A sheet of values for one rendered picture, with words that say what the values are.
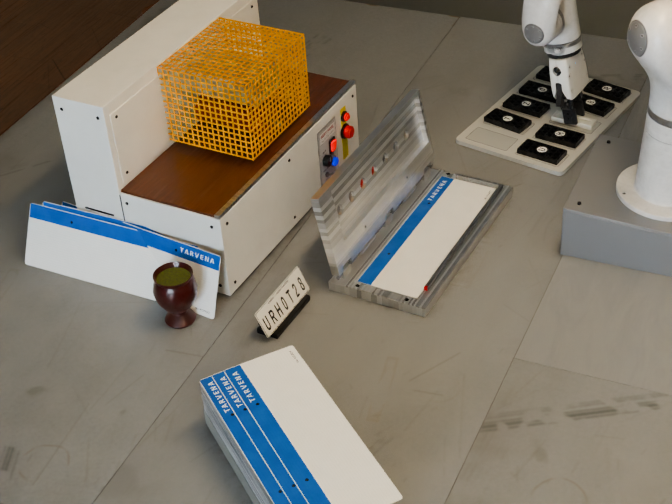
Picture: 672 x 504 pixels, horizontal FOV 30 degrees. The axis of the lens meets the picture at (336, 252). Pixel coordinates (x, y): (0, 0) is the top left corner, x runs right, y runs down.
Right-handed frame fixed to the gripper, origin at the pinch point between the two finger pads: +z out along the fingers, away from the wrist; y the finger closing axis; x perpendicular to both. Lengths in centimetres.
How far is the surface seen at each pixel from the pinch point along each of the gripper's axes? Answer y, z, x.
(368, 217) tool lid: -62, -8, 16
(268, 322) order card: -93, -4, 20
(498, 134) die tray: -12.2, 0.0, 13.1
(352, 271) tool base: -72, -2, 15
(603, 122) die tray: 3.0, 3.9, -5.5
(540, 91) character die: 7.6, -0.9, 11.6
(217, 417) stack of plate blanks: -122, -7, 9
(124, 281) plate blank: -95, -10, 53
